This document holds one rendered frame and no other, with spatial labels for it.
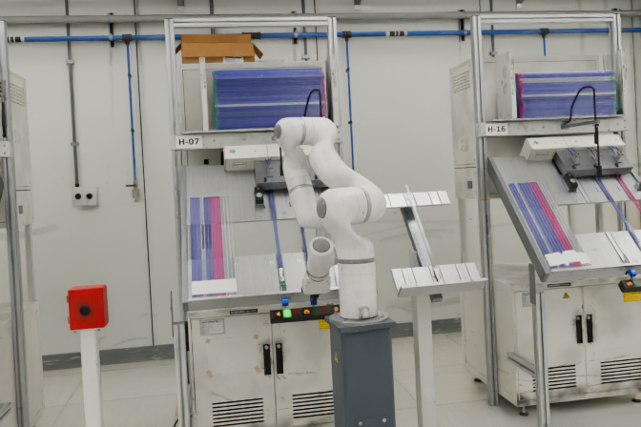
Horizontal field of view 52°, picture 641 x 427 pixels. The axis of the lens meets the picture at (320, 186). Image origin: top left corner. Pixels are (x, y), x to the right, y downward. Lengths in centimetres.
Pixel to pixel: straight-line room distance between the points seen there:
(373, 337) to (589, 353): 152
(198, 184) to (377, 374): 123
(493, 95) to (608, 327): 124
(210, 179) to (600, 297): 188
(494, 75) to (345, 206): 165
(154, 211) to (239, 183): 164
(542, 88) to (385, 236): 176
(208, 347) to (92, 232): 185
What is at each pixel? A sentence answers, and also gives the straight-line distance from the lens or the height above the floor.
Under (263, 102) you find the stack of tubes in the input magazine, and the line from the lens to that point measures 295.
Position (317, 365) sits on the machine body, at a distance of 293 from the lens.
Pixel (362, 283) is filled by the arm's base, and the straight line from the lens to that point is 205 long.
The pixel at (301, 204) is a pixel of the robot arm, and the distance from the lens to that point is 232.
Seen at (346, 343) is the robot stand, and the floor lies 65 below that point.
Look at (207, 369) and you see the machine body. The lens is 289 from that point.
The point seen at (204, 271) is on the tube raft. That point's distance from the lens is 258.
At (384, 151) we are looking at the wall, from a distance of 459.
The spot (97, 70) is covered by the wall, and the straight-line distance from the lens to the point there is 455.
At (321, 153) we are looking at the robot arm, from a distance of 218.
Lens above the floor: 116
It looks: 1 degrees down
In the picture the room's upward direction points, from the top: 3 degrees counter-clockwise
